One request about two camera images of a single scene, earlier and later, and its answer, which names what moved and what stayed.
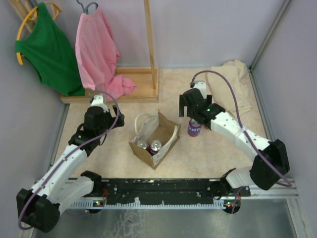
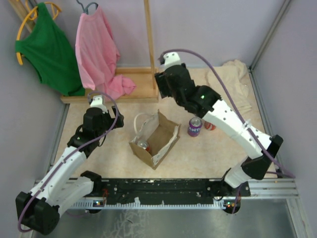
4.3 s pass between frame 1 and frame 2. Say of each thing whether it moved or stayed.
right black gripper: moved
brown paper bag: stayed
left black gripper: stayed
